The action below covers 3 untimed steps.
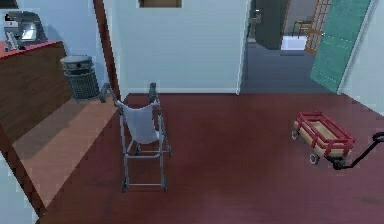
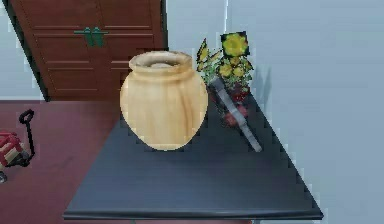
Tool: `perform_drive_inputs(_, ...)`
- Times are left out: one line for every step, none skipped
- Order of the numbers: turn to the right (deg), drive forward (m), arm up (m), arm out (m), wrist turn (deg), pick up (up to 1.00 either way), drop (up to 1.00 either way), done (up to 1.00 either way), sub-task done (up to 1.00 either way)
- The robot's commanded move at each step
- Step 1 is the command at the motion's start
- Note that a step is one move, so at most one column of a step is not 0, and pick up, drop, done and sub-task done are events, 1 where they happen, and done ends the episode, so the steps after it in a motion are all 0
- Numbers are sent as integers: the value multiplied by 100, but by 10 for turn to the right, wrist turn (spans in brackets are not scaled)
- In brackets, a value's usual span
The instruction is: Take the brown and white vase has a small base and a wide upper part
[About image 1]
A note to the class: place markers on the brown framed wall picture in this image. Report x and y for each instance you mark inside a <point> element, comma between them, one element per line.
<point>160,3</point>

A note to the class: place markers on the dark wooden chair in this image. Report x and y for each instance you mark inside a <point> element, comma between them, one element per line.
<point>301,26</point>

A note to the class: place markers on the grey pedestal statue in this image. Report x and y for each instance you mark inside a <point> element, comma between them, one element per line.
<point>254,26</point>

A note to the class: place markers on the brown cabinet with red top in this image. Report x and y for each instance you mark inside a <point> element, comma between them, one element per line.
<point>30,83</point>

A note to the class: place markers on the grey mesh waste bin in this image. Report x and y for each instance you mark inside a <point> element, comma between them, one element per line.
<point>81,79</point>

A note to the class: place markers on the teal room door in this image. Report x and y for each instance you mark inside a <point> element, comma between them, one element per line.
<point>338,43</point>

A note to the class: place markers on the wooden lattice door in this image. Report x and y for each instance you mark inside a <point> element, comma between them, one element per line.
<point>318,26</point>

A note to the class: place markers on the grey coffee machine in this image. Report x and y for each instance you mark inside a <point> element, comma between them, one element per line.
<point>23,30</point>

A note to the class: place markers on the red wooden toy wagon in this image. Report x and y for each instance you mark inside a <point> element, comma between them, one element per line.
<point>325,135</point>

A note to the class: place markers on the grey folding stroller white seat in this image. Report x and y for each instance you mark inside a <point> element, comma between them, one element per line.
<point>141,125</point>

